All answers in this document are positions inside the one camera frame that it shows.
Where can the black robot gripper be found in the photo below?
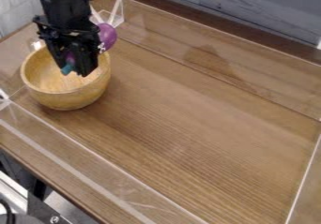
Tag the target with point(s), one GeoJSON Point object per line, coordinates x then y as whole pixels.
{"type": "Point", "coordinates": [66, 22]}

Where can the purple toy eggplant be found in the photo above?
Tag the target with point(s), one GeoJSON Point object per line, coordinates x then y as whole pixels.
{"type": "Point", "coordinates": [106, 38]}

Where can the brown wooden bowl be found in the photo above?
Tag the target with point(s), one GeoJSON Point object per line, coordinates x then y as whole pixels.
{"type": "Point", "coordinates": [63, 92]}

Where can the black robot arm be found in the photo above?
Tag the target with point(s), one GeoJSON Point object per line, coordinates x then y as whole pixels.
{"type": "Point", "coordinates": [70, 35]}

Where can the clear acrylic corner bracket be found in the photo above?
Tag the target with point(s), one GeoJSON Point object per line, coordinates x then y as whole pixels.
{"type": "Point", "coordinates": [114, 17]}

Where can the clear acrylic tray wall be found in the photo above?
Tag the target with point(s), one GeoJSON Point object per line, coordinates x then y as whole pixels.
{"type": "Point", "coordinates": [205, 136]}

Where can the black metal table bracket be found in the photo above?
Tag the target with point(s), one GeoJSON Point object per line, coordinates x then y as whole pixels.
{"type": "Point", "coordinates": [43, 212]}

